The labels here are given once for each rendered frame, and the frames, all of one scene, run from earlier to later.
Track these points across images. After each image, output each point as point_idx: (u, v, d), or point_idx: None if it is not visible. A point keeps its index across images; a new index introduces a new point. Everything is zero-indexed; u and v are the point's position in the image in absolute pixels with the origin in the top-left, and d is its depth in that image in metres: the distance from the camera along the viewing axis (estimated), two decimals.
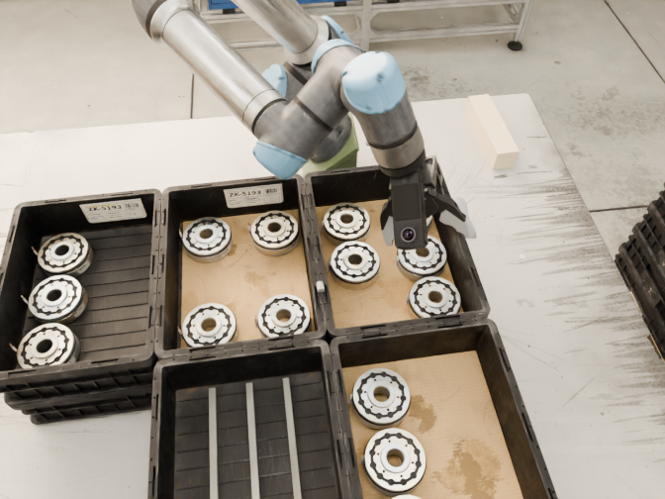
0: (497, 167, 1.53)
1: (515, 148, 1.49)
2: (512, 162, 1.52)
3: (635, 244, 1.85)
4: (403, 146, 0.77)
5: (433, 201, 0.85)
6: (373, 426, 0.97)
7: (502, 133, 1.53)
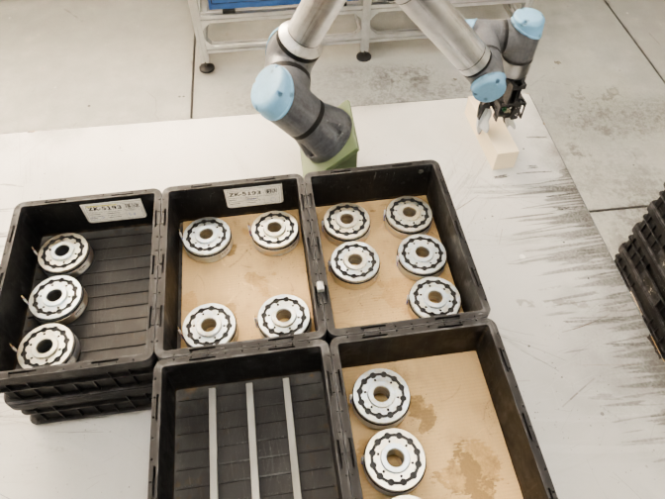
0: (497, 167, 1.53)
1: (515, 149, 1.50)
2: (512, 162, 1.52)
3: (635, 244, 1.85)
4: None
5: None
6: (373, 426, 0.97)
7: (502, 133, 1.53)
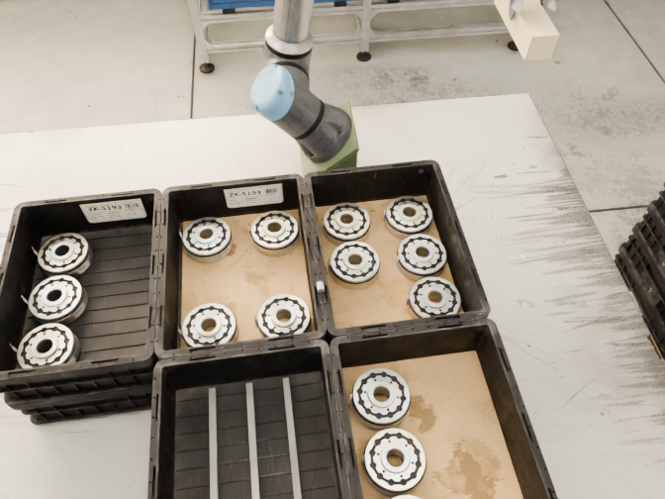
0: (529, 56, 1.24)
1: (553, 32, 1.21)
2: (549, 51, 1.24)
3: (635, 244, 1.85)
4: None
5: None
6: (373, 426, 0.97)
7: (538, 16, 1.25)
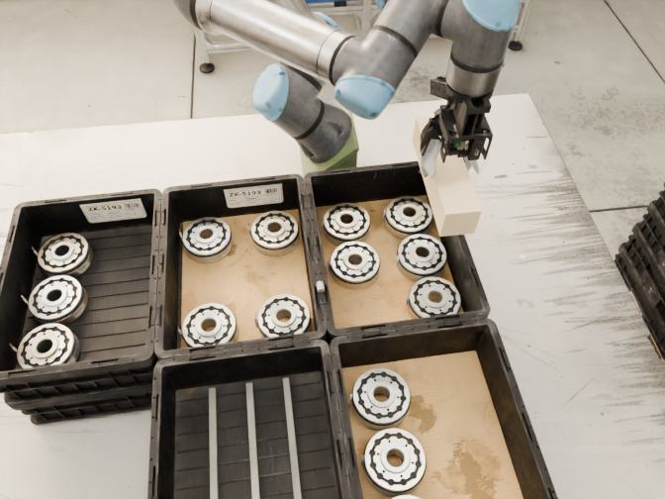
0: (446, 233, 0.96)
1: (474, 206, 0.93)
2: (471, 227, 0.95)
3: (635, 244, 1.85)
4: None
5: (435, 113, 0.91)
6: (373, 426, 0.97)
7: (457, 178, 0.96)
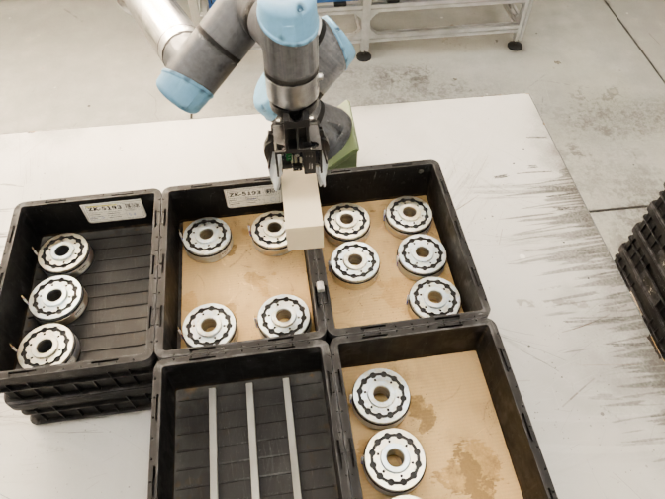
0: (294, 247, 0.94)
1: (317, 220, 0.91)
2: (318, 241, 0.93)
3: (635, 244, 1.85)
4: None
5: (273, 126, 0.89)
6: (373, 426, 0.97)
7: (306, 192, 0.94)
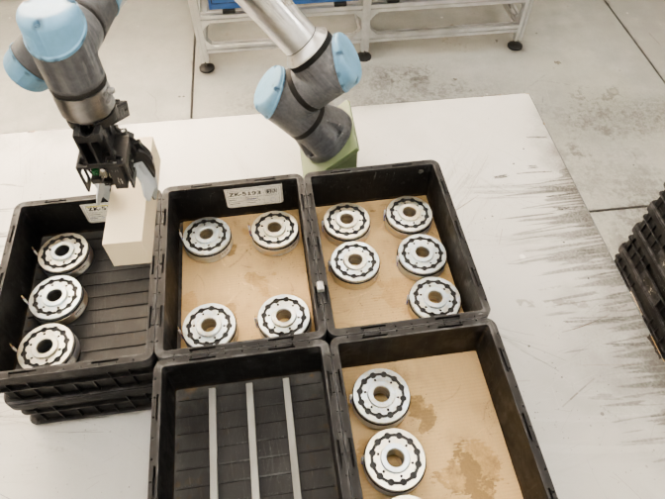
0: (119, 262, 0.92)
1: (137, 235, 0.89)
2: (142, 255, 0.91)
3: (635, 244, 1.85)
4: None
5: None
6: (373, 426, 0.97)
7: (132, 206, 0.92)
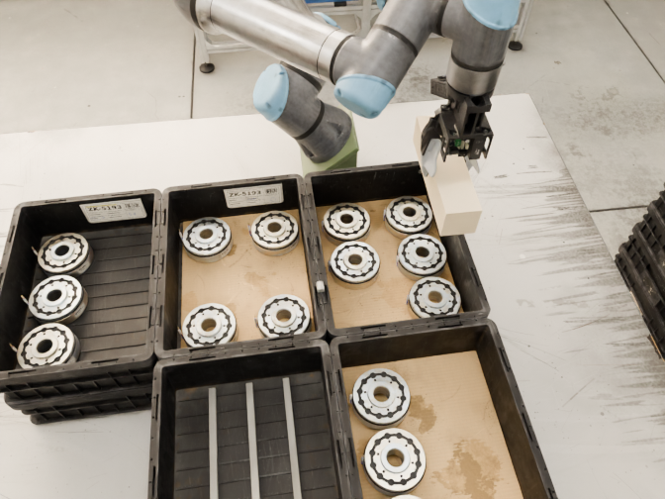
0: (447, 233, 0.96)
1: (475, 205, 0.93)
2: (472, 226, 0.95)
3: (635, 244, 1.85)
4: None
5: (435, 112, 0.91)
6: (373, 426, 0.97)
7: (458, 178, 0.96)
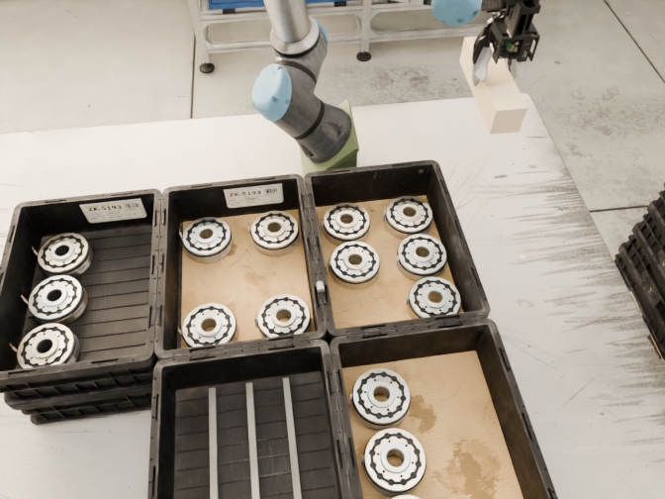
0: (495, 131, 1.11)
1: (521, 104, 1.07)
2: (517, 125, 1.10)
3: (635, 244, 1.85)
4: None
5: (488, 23, 1.06)
6: (373, 426, 0.97)
7: (505, 84, 1.11)
